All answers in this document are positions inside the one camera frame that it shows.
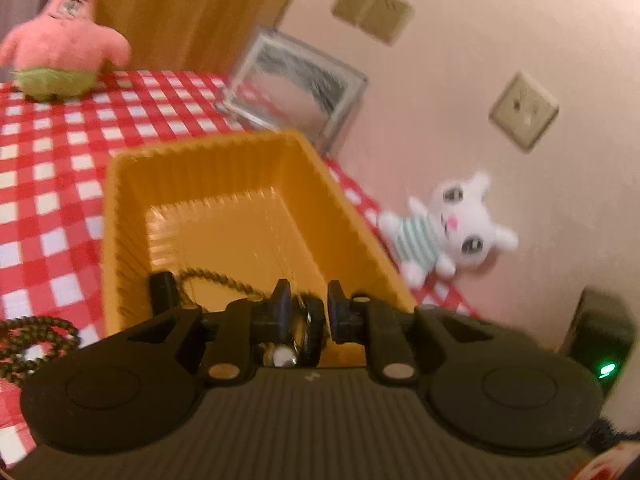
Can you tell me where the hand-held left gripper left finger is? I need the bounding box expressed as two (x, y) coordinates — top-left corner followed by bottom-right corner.
(127, 279), (293, 387)

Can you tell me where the brown bead necklace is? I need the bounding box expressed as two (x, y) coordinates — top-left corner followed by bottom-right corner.
(0, 315), (82, 388)

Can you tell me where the beige wall socket plate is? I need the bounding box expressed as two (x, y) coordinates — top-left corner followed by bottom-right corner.
(332, 0), (379, 24)
(367, 0), (415, 46)
(488, 70), (560, 152)

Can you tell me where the yellow plastic tray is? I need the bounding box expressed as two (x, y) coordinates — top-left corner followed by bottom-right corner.
(101, 130), (418, 368)

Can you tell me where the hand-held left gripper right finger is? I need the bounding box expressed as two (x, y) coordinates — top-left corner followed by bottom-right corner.
(326, 280), (482, 387)

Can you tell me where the wooden door panel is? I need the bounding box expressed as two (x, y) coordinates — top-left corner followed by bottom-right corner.
(94, 0), (317, 79)

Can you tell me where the black wrist watch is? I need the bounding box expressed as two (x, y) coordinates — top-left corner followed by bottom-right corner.
(149, 270), (327, 367)

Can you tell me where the white bunny plush toy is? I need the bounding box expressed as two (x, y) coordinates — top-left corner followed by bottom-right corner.
(377, 170), (520, 290)

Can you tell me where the pink starfish plush toy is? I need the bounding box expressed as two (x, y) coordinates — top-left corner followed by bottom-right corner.
(0, 0), (133, 102)

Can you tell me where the silver picture frame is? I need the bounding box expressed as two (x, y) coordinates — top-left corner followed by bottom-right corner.
(214, 27), (369, 154)

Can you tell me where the red white checkered tablecloth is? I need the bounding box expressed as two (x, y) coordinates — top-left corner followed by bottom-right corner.
(0, 70), (482, 472)

